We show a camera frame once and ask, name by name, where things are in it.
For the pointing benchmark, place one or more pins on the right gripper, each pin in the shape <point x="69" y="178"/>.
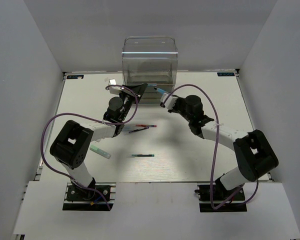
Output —
<point x="179" y="100"/>

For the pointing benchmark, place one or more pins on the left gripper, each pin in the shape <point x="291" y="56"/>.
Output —
<point x="138" y="89"/>

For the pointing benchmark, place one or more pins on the clear acrylic drawer organizer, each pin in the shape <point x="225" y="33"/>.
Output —
<point x="151" y="60"/>

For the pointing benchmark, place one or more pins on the red gel pen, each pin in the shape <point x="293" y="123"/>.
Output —
<point x="146" y="125"/>

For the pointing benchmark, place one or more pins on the purple gel pen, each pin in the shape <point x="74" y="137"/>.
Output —
<point x="138" y="130"/>

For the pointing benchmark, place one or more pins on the green black gel pen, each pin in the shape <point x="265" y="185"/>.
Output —
<point x="142" y="155"/>

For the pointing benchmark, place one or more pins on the green capped highlighter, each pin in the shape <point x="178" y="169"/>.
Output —
<point x="100" y="152"/>

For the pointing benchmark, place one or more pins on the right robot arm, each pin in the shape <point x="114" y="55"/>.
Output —
<point x="254" y="155"/>

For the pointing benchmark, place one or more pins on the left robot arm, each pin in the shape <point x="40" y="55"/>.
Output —
<point x="73" y="141"/>

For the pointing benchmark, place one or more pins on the right blue corner label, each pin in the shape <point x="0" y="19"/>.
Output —
<point x="225" y="74"/>

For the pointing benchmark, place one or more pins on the blue corner label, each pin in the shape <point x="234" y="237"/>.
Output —
<point x="74" y="77"/>
<point x="225" y="74"/>

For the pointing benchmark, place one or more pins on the left blue corner label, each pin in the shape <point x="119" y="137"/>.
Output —
<point x="74" y="77"/>

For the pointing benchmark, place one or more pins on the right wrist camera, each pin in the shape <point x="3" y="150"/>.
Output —
<point x="167" y="101"/>

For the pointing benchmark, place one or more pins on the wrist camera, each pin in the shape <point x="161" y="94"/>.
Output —
<point x="167" y="101"/>
<point x="112" y="87"/>

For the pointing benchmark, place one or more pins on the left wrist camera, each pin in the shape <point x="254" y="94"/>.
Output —
<point x="112" y="87"/>

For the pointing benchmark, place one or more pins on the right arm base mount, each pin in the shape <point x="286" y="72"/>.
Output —
<point x="234" y="205"/>

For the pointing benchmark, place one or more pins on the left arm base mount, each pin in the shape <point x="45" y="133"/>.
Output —
<point x="89" y="201"/>

